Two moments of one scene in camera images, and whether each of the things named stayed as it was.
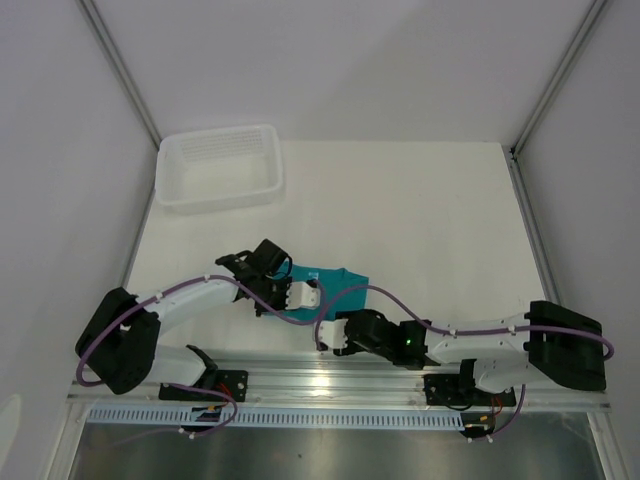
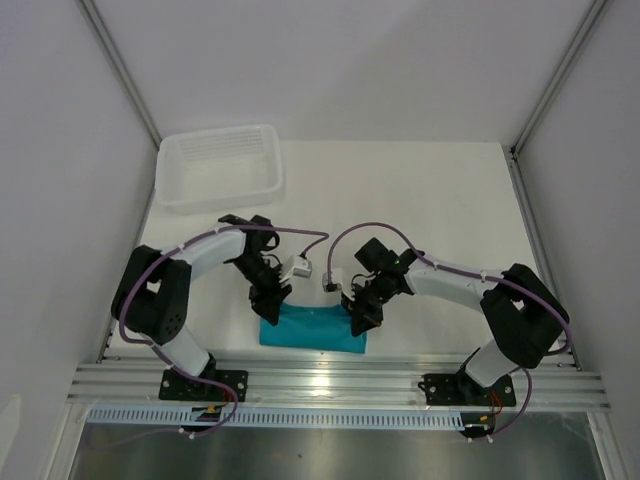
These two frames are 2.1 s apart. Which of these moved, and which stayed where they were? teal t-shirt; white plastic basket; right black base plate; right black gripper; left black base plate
Moved: right black gripper; teal t-shirt
Stayed: left black base plate; right black base plate; white plastic basket
